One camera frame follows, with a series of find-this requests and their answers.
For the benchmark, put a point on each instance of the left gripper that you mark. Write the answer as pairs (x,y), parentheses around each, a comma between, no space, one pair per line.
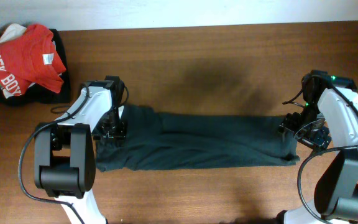
(120,133)

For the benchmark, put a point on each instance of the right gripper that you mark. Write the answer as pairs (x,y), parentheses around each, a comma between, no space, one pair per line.
(319,141)

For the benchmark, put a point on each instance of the dark green t-shirt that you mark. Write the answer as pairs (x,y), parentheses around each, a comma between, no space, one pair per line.
(167,141)

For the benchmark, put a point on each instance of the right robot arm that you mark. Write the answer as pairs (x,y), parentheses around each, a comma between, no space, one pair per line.
(327,123)

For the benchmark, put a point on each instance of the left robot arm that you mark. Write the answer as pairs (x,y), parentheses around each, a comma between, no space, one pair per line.
(64,160)

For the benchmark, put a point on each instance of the black folded garment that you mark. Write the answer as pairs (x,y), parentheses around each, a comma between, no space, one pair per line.
(37,93)

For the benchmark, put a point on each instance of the red printed t-shirt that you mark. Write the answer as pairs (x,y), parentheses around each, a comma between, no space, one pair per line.
(28,60)

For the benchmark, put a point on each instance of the white folded garment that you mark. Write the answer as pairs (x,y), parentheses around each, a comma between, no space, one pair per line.
(11,32)

